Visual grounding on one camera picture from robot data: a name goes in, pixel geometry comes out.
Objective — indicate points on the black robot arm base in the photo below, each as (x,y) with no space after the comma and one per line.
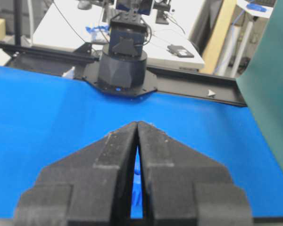
(122,67)

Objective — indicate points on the black device on desk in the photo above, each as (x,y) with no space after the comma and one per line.
(179,51)

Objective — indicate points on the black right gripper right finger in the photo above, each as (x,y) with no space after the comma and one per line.
(183,187)

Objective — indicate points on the blue table mat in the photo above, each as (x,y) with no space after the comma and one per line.
(44,118)

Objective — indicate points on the black aluminium rail frame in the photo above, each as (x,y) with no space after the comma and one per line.
(179,82)

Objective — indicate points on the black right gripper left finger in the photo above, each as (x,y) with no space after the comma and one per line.
(90,187)

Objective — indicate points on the black camera stand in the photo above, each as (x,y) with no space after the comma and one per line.
(162,7)

